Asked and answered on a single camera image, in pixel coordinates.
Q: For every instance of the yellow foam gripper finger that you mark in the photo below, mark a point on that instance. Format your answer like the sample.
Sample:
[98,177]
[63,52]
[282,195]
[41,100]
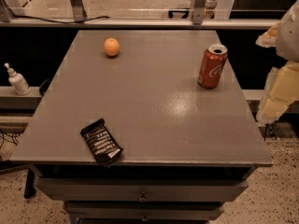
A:
[280,91]
[269,38]

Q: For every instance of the black rxbar chocolate wrapper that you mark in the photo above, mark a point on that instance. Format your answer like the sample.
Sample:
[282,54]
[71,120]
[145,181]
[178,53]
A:
[101,143]

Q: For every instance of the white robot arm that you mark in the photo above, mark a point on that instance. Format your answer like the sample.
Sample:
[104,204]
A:
[288,35]

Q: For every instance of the red coca-cola can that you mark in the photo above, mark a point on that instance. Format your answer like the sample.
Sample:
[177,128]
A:
[213,62]

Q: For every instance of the orange fruit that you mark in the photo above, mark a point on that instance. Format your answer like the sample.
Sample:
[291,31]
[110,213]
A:
[111,47]

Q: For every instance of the grey drawer cabinet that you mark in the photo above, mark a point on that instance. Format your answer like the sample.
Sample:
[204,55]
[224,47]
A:
[181,194]

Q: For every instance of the upper drawer knob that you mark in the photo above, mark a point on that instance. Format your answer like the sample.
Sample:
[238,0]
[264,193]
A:
[143,198]

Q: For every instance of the drawer knob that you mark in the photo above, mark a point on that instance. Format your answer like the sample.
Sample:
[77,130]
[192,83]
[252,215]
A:
[145,218]
[143,198]

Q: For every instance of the lower drawer knob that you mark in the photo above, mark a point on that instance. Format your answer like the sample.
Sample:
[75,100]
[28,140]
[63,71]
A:
[145,218]

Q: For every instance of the black round object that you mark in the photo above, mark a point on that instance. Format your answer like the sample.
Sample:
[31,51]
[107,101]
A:
[44,86]

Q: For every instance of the white pump bottle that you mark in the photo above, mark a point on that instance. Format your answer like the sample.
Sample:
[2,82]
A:
[17,81]

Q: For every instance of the right metal frame post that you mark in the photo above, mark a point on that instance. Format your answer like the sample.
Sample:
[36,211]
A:
[198,11]

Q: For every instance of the metal frame post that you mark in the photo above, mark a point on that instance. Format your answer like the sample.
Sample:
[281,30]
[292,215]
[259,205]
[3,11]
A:
[79,12]
[198,11]

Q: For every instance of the left metal frame post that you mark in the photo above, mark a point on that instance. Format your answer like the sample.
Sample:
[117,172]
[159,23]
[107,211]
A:
[79,12]

